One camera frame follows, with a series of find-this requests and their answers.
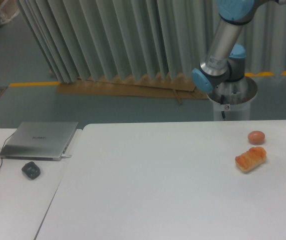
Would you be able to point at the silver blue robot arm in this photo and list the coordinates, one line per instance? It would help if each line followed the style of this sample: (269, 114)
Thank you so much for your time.
(225, 59)

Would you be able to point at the brown cardboard sheet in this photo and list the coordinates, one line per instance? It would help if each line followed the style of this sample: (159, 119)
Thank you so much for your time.
(178, 88)

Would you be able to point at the grey green pleated curtain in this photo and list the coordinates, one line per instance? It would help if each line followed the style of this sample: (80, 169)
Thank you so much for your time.
(121, 38)

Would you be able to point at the silver closed laptop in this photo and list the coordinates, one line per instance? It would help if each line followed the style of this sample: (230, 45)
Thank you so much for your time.
(39, 140)

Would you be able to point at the brown egg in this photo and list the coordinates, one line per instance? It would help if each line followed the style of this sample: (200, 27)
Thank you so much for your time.
(256, 137)

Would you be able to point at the orange bread loaf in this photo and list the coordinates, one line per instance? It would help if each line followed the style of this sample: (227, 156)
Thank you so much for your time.
(251, 159)

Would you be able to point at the black round controller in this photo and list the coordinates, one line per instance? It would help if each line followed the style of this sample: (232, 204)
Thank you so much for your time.
(31, 170)

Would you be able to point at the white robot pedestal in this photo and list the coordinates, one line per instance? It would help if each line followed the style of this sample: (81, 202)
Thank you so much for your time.
(231, 101)

